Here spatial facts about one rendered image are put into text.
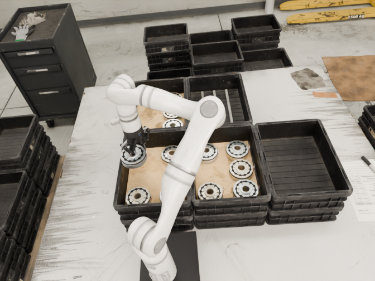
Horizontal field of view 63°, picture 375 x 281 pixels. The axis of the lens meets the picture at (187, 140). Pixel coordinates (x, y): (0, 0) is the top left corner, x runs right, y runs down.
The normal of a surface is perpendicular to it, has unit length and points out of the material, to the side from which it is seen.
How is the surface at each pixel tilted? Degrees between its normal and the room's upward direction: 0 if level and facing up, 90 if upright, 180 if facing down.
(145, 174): 0
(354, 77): 0
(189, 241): 4
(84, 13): 90
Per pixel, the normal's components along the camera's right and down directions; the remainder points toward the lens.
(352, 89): -0.08, -0.68
